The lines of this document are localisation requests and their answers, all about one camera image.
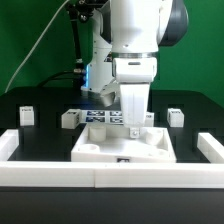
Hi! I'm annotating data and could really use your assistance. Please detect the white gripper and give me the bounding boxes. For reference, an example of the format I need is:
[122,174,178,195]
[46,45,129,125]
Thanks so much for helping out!
[113,57,157,139]

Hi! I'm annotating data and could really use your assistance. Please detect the white square tabletop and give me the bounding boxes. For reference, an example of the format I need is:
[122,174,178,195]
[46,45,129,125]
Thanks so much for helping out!
[71,124,176,163]

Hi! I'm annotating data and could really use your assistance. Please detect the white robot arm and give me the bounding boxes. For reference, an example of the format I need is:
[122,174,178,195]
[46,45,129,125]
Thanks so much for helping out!
[83,0,188,138]

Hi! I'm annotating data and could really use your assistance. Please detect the sheet of fiducial tags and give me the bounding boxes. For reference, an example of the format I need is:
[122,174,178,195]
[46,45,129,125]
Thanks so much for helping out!
[82,110,123,124]

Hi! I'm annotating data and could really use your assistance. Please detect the white U-shaped obstacle fence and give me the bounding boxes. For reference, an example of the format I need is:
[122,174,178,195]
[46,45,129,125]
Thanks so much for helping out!
[0,129,224,189]

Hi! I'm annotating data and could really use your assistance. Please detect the black cable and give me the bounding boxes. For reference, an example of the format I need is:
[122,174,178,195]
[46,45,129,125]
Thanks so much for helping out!
[36,70,88,88]

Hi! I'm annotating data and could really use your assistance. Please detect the white cable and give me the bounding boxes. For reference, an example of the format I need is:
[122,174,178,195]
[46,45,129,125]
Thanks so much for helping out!
[3,0,71,94]

